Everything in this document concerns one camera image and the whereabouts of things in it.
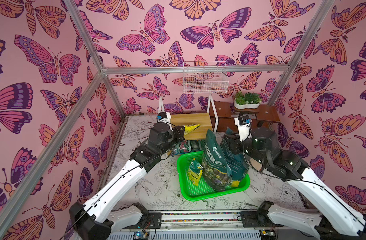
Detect floral bag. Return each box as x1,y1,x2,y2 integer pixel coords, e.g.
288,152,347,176
172,140,205,156

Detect white wire basket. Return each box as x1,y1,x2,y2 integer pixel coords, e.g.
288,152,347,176
182,65,229,94

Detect dark brown wooden stand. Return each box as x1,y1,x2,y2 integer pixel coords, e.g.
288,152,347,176
214,101,280,133

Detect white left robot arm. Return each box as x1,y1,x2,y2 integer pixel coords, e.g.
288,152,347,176
65,122,186,240

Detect white frame wooden shelf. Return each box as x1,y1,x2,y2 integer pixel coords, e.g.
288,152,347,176
158,95,219,141

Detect aluminium cage frame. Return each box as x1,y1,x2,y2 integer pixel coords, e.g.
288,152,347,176
0,0,336,240

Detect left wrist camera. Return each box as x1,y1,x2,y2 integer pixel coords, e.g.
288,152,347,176
157,112,172,129

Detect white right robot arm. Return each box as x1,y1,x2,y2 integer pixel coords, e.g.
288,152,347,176
224,128,366,240

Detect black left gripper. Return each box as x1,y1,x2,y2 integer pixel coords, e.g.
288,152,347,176
157,125,185,157

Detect succulents in white pot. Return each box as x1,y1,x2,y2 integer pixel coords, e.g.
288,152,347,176
234,92,262,110

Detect yellow green small bag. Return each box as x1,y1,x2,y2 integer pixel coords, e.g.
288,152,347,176
188,158,203,186
184,124,201,136

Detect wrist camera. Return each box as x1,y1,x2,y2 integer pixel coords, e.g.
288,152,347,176
234,115,252,142
157,112,172,129

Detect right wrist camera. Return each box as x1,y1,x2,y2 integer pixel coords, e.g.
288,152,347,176
234,115,252,142

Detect green plastic mesh basket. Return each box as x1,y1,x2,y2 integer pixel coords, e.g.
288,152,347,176
177,151,251,202

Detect dark green fertilizer bag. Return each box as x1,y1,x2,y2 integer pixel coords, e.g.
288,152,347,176
221,128,249,188
201,130,232,192

